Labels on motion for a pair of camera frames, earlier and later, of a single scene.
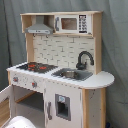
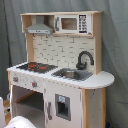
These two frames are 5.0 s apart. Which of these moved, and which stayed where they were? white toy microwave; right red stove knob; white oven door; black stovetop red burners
Moved: white oven door
Stayed: black stovetop red burners; white toy microwave; right red stove knob
